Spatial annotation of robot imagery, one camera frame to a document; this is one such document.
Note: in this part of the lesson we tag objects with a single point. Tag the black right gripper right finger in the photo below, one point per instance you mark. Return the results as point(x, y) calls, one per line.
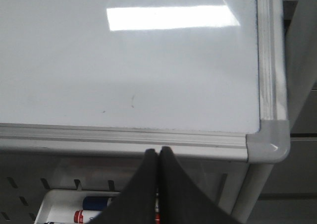
point(180, 199)

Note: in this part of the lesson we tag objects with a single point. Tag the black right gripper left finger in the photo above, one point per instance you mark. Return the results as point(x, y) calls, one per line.
point(136, 202)

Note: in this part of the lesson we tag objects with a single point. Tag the blue capped marker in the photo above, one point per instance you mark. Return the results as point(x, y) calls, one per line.
point(96, 203)

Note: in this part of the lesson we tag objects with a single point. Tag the red capped marker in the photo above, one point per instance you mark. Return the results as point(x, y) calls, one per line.
point(85, 216)

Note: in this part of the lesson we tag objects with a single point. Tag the white plastic marker tray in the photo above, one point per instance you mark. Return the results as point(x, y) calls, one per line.
point(60, 205)

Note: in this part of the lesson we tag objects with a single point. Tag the white whiteboard with aluminium frame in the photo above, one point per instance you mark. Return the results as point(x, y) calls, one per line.
point(203, 77)

